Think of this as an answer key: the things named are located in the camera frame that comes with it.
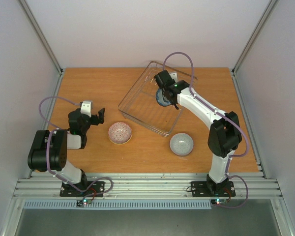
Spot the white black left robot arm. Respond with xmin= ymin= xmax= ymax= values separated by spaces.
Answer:
xmin=28 ymin=101 xmax=105 ymax=196

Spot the left aluminium corner post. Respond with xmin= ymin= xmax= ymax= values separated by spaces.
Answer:
xmin=17 ymin=0 xmax=64 ymax=76

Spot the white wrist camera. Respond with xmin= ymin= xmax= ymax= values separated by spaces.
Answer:
xmin=169 ymin=72 xmax=178 ymax=82
xmin=80 ymin=100 xmax=93 ymax=118

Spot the blue floral white bowl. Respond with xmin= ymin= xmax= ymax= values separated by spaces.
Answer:
xmin=155 ymin=88 xmax=171 ymax=107

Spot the grey slotted cable duct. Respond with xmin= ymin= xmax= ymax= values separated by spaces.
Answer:
xmin=23 ymin=199 xmax=211 ymax=210

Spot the chrome wire dish rack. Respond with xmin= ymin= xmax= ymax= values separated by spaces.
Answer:
xmin=118 ymin=61 xmax=184 ymax=137

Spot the right aluminium corner post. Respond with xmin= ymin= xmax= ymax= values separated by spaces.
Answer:
xmin=231 ymin=0 xmax=279 ymax=76

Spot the right green circuit board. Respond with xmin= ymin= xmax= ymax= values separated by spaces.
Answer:
xmin=211 ymin=198 xmax=229 ymax=205

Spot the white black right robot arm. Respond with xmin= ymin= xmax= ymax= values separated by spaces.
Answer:
xmin=154 ymin=70 xmax=242 ymax=196

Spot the pink patterned bowl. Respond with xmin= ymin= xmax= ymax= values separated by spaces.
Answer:
xmin=108 ymin=122 xmax=133 ymax=145

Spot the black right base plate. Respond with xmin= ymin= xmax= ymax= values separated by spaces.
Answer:
xmin=190 ymin=180 xmax=236 ymax=198

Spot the green circuit board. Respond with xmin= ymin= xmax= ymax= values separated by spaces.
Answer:
xmin=211 ymin=198 xmax=229 ymax=205
xmin=76 ymin=199 xmax=92 ymax=207

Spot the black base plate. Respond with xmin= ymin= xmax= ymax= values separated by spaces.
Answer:
xmin=59 ymin=181 xmax=105 ymax=197
xmin=190 ymin=180 xmax=236 ymax=198

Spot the aluminium corner post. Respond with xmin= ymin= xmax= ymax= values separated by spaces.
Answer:
xmin=17 ymin=0 xmax=64 ymax=76
xmin=231 ymin=0 xmax=279 ymax=76

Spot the grey patterned bowl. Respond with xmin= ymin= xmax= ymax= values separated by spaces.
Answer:
xmin=169 ymin=133 xmax=194 ymax=156

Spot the left green circuit board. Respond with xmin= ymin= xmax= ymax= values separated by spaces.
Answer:
xmin=76 ymin=199 xmax=92 ymax=207

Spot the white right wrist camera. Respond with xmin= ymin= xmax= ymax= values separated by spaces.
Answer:
xmin=169 ymin=72 xmax=178 ymax=82

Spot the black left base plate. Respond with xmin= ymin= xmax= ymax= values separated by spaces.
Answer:
xmin=59 ymin=181 xmax=105 ymax=197

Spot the aluminium rail frame front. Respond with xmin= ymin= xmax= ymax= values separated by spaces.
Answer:
xmin=12 ymin=172 xmax=283 ymax=200

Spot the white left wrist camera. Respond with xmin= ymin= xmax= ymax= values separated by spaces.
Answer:
xmin=80 ymin=100 xmax=93 ymax=118

